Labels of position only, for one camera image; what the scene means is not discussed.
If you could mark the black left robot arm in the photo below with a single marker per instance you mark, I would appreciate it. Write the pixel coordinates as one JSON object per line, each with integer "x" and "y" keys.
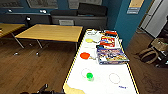
{"x": 45, "y": 90}

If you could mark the orange plastic bowl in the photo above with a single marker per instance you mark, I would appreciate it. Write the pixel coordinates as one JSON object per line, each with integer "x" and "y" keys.
{"x": 85, "y": 55}

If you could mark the yellow plastic bowl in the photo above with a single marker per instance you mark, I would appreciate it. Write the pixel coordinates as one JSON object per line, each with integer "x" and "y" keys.
{"x": 89, "y": 40}

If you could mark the small blue game piece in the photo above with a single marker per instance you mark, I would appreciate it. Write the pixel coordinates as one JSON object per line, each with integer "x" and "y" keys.
{"x": 100, "y": 46}

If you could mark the yellow air hockey table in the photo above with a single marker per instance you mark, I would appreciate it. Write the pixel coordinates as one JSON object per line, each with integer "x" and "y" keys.
{"x": 100, "y": 70}

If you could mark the red and black game box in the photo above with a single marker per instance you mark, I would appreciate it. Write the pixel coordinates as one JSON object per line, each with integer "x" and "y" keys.
{"x": 111, "y": 33}

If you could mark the grey bench vent panel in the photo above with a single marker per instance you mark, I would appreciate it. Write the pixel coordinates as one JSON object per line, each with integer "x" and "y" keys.
{"x": 66, "y": 22}

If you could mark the long wooden table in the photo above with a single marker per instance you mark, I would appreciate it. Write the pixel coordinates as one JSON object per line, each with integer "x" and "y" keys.
{"x": 10, "y": 28}
{"x": 50, "y": 33}

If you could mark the interior glass window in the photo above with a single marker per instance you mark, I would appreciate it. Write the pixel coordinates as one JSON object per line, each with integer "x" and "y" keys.
{"x": 11, "y": 2}
{"x": 41, "y": 2}
{"x": 85, "y": 2}

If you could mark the brown backpack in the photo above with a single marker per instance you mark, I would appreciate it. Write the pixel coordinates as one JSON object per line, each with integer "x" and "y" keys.
{"x": 150, "y": 53}

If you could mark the dark wall bench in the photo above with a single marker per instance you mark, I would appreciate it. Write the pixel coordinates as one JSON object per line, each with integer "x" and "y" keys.
{"x": 86, "y": 16}

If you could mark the yellow wall sign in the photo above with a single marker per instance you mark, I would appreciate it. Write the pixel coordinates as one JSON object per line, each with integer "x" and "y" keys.
{"x": 136, "y": 6}

